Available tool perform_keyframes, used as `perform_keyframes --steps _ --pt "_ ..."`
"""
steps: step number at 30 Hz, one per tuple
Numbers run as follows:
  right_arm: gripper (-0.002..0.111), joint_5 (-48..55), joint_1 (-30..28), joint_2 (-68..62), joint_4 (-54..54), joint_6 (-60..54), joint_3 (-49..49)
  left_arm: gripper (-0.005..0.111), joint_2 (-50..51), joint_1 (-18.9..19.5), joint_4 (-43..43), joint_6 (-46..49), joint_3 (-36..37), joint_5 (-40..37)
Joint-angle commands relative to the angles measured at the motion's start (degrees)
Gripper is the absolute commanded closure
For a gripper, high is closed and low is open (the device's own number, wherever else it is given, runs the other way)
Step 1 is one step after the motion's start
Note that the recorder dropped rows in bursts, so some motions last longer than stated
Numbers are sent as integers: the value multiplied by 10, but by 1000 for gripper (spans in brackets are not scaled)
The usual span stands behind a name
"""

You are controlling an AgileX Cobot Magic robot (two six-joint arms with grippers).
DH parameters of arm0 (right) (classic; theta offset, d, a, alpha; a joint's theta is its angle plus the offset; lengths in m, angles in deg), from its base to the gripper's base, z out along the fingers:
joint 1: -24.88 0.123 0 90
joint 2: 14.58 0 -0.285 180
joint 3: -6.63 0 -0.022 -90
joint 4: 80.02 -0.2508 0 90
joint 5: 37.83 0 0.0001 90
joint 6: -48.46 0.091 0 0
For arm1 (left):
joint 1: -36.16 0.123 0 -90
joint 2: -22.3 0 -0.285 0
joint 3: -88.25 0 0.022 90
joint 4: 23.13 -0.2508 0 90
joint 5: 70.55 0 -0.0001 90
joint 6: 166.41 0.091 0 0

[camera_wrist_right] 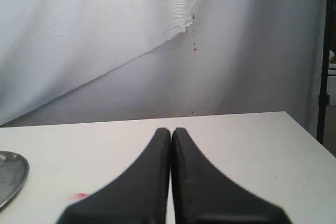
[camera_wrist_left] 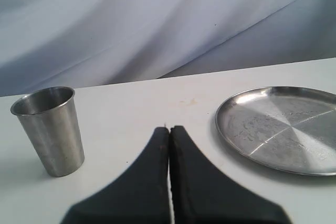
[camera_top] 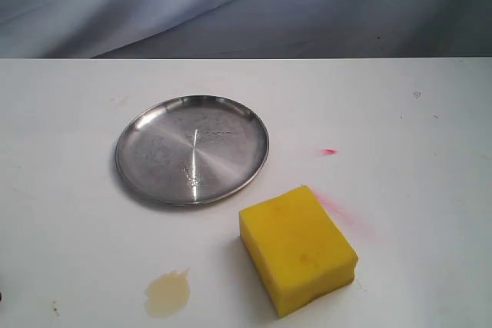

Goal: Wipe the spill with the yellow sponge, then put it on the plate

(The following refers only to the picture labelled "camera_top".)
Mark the yellow sponge block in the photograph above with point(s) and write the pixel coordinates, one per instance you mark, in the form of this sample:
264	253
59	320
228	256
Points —
298	251

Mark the brownish liquid spill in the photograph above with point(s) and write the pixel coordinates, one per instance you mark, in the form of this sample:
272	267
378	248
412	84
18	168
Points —
167	295

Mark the round steel plate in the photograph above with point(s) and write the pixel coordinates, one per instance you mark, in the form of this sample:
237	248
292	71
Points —
191	150

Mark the grey backdrop cloth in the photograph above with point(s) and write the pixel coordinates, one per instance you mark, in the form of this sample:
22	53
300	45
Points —
245	28

